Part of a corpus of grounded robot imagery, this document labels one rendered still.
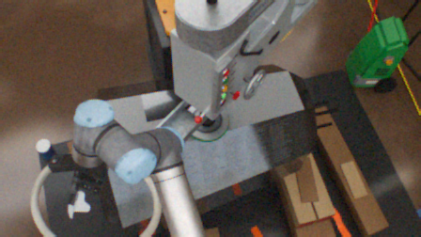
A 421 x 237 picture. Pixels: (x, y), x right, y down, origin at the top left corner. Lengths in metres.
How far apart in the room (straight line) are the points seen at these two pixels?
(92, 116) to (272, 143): 1.39
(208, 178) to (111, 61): 1.61
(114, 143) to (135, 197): 1.22
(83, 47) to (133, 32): 0.43
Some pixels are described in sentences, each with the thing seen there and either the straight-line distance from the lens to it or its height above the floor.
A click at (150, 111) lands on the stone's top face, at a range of 2.22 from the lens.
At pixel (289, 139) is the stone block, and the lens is 2.29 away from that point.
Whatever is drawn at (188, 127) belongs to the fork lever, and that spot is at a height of 1.12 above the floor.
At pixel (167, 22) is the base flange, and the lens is 2.67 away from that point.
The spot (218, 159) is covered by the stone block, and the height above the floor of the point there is 0.77.
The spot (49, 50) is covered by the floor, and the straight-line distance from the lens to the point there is 3.72.
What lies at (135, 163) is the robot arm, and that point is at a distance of 0.96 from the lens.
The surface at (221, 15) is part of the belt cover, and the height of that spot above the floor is 1.74.
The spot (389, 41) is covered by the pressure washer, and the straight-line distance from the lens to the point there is 3.18.
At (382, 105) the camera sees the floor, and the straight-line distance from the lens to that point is 3.53.
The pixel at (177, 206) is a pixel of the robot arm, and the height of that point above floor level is 1.74.
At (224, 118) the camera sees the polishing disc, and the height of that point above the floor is 0.93.
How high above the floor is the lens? 2.78
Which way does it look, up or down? 61 degrees down
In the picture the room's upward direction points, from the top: 3 degrees clockwise
